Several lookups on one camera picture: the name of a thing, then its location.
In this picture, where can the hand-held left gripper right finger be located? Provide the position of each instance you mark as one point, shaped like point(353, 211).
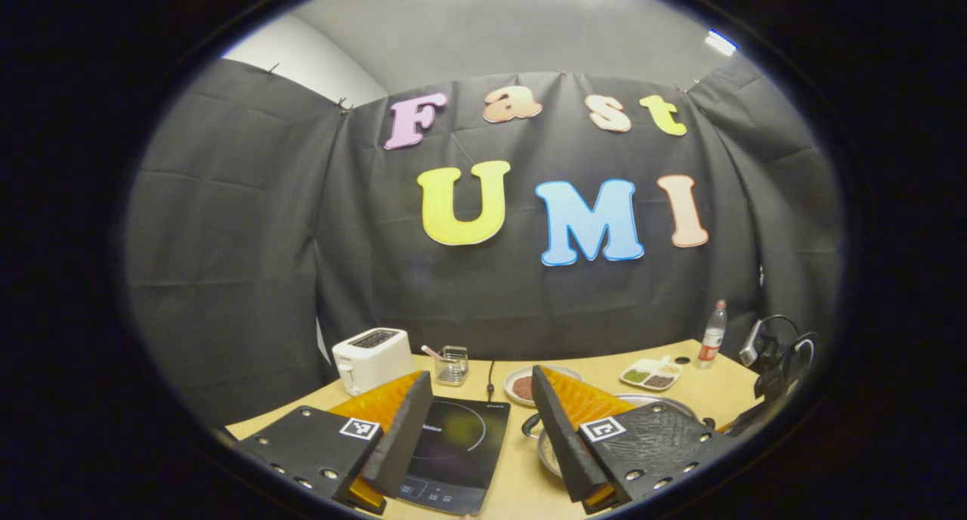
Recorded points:
point(563, 444)

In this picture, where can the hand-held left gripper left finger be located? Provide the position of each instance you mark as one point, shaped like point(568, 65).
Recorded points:
point(404, 437)

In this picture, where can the black induction cooktop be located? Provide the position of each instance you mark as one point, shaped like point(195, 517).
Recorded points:
point(461, 444)

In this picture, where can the pile of red beans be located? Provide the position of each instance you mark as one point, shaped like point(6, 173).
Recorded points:
point(522, 388)

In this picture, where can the clear water bottle red label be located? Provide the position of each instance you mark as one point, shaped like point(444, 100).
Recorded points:
point(712, 338)

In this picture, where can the white toaster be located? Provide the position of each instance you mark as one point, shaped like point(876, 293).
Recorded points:
point(374, 361)

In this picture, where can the round white plate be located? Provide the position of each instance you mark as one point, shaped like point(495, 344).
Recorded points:
point(514, 376)

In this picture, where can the pink stick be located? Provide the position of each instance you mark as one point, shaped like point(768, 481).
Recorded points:
point(430, 351)

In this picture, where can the pile of green mung beans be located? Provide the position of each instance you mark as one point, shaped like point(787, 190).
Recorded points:
point(636, 376)

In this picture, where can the pile of dark beans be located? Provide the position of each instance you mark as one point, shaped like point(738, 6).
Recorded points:
point(659, 381)

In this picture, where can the white divided plate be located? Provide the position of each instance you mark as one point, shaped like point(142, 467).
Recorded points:
point(651, 365)

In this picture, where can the black backdrop cloth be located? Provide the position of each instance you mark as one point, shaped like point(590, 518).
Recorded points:
point(242, 240)

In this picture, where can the small ceiling lamp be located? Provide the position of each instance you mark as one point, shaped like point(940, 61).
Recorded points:
point(720, 42)

